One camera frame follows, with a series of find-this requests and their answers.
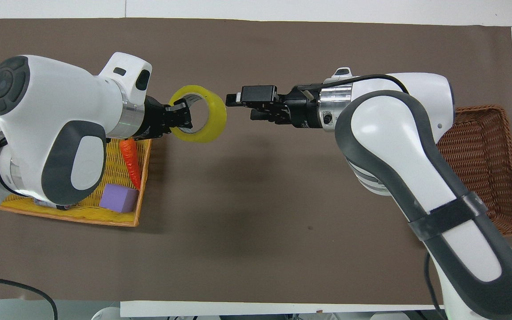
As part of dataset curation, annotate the yellow tape roll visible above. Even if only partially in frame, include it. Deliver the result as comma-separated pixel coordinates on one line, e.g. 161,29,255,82
168,84,228,144

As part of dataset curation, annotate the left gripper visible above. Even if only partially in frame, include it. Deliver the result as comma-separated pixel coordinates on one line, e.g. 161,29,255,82
140,95,194,141

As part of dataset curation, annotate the purple block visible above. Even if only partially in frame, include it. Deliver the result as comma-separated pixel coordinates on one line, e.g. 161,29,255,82
99,184,140,214

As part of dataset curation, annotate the brown wicker basket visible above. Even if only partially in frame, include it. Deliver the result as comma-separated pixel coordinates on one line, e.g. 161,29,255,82
436,104,512,236

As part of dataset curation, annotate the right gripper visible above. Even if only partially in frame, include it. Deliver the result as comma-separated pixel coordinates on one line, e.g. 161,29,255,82
225,84,324,131

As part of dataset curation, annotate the yellow woven basket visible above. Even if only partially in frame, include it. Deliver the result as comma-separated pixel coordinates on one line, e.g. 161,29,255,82
0,137,153,228

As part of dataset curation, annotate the black cable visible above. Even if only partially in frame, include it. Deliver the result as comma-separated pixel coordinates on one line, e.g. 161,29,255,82
0,274,58,320
297,74,411,93
424,251,447,320

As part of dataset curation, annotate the small toy car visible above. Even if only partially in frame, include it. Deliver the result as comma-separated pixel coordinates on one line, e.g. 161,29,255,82
33,198,73,211

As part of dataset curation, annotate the orange toy carrot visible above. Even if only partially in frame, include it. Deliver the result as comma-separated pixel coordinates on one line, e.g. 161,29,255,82
120,137,143,191

